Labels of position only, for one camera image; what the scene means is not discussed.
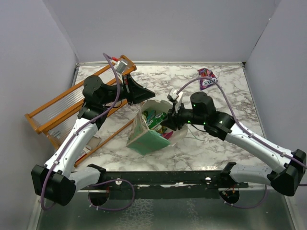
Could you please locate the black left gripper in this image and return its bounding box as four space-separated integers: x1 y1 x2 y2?
100 73 155 105

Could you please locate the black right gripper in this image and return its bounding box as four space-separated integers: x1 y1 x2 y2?
161 101 207 130

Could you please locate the green snack packet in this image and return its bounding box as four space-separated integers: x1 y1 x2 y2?
142 110 166 129

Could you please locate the green paper gift bag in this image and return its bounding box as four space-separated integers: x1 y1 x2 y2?
126 100 188 155

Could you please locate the pink purple snack packet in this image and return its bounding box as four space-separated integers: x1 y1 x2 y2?
198 68 218 91

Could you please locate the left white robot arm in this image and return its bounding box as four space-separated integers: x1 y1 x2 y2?
31 74 155 210

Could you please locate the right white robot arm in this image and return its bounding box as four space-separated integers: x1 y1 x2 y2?
162 90 307 196

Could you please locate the small white box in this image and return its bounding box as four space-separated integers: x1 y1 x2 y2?
83 135 101 154

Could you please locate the orange wooden rack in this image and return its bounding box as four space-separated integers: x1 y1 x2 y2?
25 54 151 169

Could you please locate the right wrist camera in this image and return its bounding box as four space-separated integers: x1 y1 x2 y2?
167 88 183 113

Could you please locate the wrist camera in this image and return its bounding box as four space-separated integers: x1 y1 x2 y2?
167 88 183 113
111 57 128 74

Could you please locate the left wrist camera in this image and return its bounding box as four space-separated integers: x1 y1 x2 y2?
111 57 128 74

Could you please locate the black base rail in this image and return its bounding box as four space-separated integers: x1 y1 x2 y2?
83 170 248 200

